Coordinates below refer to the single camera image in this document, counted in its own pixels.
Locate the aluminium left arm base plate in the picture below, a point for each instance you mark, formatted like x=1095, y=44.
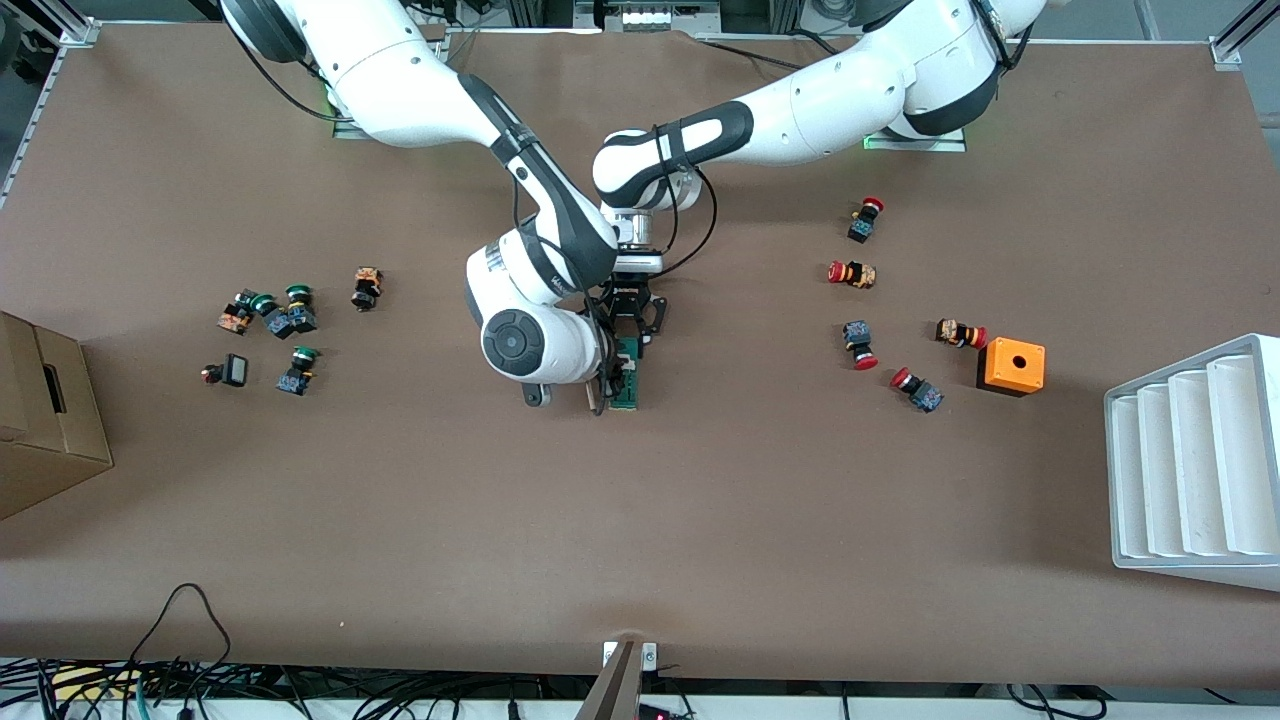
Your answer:
x=940, y=146

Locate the green circuit board module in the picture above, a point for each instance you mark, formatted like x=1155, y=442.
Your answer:
x=630, y=395

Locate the red button orange contact block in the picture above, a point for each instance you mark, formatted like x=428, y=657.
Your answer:
x=955, y=332
x=855, y=274

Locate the black device with white lights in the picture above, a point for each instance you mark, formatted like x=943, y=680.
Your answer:
x=650, y=17

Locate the black device with red light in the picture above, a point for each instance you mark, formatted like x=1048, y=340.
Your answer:
x=655, y=714

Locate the green button orange contact block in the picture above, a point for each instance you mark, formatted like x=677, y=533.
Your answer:
x=235, y=320

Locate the green button blue contact block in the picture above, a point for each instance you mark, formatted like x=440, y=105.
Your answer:
x=295, y=320
x=293, y=381

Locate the brown cardboard box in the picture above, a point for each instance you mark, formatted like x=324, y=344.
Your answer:
x=50, y=430

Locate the white mount bracket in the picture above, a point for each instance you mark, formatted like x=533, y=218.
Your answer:
x=650, y=655

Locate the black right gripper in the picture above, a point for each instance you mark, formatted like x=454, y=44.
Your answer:
x=615, y=376

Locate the camera mount pole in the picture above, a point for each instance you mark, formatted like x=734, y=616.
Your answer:
x=615, y=690

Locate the red button blue contact block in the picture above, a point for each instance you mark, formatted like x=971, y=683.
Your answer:
x=860, y=228
x=925, y=396
x=858, y=335

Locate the aluminium frame rail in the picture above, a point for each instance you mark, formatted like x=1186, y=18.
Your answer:
x=45, y=100
x=1228, y=50

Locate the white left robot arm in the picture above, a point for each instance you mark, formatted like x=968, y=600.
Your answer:
x=850, y=90

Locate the yellow label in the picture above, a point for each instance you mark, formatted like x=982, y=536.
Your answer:
x=90, y=680

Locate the orange box with hole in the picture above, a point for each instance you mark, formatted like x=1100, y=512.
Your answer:
x=1015, y=365

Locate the black square button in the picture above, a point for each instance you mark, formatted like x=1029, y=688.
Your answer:
x=235, y=370

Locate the black knob orange contact block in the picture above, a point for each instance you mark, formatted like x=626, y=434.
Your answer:
x=365, y=293

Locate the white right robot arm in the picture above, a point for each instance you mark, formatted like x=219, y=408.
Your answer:
x=400, y=80

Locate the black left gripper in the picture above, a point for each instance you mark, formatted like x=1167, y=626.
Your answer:
x=630, y=297

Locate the white stepped tray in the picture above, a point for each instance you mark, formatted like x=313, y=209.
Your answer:
x=1200, y=470

